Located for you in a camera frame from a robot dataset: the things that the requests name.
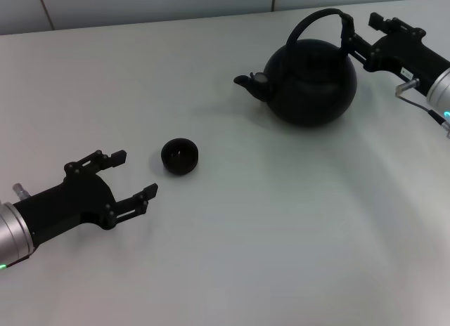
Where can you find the left gripper silver plug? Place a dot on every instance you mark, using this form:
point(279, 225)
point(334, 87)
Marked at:
point(20, 192)

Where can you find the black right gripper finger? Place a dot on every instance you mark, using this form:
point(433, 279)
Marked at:
point(397, 26)
point(360, 45)

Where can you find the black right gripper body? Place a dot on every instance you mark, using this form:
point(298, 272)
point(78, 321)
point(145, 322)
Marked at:
point(404, 55)

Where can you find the black round teapot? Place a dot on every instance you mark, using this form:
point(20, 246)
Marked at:
point(309, 87)

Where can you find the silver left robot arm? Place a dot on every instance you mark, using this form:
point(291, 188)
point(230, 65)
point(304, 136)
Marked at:
point(12, 231)

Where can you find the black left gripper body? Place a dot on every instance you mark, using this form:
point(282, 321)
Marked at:
point(70, 206)

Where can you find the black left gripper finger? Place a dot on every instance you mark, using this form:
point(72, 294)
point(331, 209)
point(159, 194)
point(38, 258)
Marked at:
point(135, 204)
point(102, 159)

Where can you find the small black teacup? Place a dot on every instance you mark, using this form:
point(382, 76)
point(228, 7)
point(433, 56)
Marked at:
point(179, 167)

